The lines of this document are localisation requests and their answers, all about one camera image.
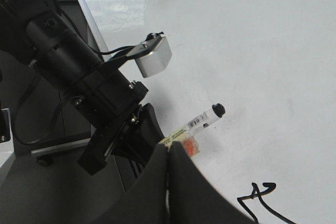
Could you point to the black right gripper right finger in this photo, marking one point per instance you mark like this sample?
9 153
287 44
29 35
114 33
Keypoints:
192 199

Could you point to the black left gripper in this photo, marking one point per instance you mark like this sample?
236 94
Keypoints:
110 102

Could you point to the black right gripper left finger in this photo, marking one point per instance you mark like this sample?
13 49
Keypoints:
145 201

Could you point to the taped white whiteboard marker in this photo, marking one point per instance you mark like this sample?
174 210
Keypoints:
185 134

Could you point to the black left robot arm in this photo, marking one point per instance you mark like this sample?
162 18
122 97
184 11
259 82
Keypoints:
37 33

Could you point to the white whiteboard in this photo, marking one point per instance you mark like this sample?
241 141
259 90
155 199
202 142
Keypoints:
270 63

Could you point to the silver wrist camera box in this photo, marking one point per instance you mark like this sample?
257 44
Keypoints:
152 55

